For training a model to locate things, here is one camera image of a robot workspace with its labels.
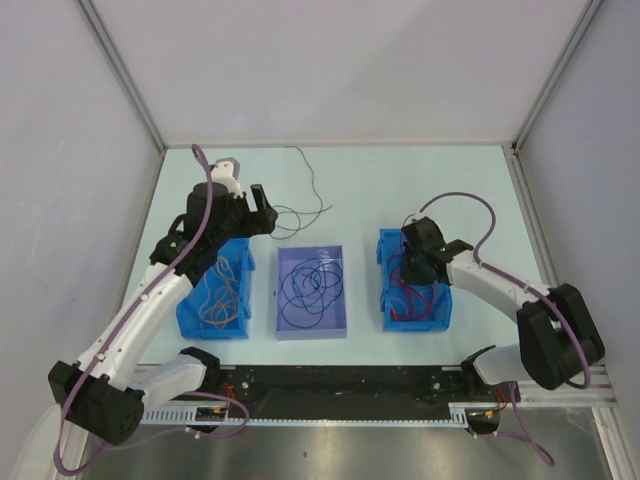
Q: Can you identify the orange red wire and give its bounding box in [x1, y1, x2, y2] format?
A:
[389, 279, 446, 321]

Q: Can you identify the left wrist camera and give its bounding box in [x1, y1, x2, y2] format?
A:
[211, 157, 243, 196]

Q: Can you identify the grey wire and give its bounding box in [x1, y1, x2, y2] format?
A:
[272, 145, 335, 239]

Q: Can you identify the yellow orange wire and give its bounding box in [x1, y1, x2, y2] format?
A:
[198, 279, 244, 331]

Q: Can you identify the slotted cable duct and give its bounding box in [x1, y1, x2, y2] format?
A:
[141, 403, 492, 429]

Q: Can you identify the left blue bin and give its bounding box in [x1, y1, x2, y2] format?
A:
[176, 239, 256, 340]

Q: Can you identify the dark blue wire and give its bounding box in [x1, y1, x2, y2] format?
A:
[279, 257, 346, 314]

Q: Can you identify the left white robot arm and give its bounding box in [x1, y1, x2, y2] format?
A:
[48, 181, 277, 446]

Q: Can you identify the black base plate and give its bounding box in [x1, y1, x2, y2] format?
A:
[164, 364, 521, 436]

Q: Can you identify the blue bin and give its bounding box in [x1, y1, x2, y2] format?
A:
[376, 229, 453, 333]
[176, 239, 256, 340]

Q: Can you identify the right blue bin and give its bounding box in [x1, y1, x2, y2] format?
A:
[376, 229, 453, 333]

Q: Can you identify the middle purple tray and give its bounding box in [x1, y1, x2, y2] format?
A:
[275, 245, 347, 341]

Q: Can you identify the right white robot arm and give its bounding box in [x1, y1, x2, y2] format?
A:
[401, 217, 606, 401]

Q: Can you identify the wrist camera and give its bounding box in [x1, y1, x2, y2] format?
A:
[402, 212, 432, 227]
[211, 157, 243, 196]

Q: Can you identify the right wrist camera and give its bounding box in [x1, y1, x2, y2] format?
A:
[402, 212, 432, 227]

